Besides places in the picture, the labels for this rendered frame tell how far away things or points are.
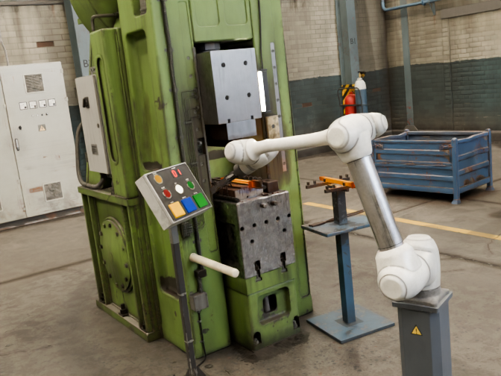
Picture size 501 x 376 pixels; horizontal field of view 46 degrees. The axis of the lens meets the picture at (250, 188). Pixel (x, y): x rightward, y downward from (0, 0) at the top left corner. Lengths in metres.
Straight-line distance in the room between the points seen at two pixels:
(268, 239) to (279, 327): 0.56
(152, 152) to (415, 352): 1.90
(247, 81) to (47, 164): 5.33
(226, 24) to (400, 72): 9.26
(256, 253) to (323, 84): 8.35
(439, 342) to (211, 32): 2.04
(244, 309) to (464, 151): 3.98
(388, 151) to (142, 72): 4.20
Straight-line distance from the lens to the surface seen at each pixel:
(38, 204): 8.39
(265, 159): 2.74
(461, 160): 6.83
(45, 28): 9.12
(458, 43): 11.69
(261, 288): 3.50
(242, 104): 3.36
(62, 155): 8.42
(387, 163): 7.20
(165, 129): 3.27
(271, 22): 3.70
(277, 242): 3.51
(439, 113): 12.02
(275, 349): 3.62
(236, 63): 3.35
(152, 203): 2.89
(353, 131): 2.28
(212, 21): 3.48
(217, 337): 3.66
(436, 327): 2.62
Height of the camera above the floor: 1.60
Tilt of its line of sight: 11 degrees down
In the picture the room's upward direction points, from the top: 7 degrees counter-clockwise
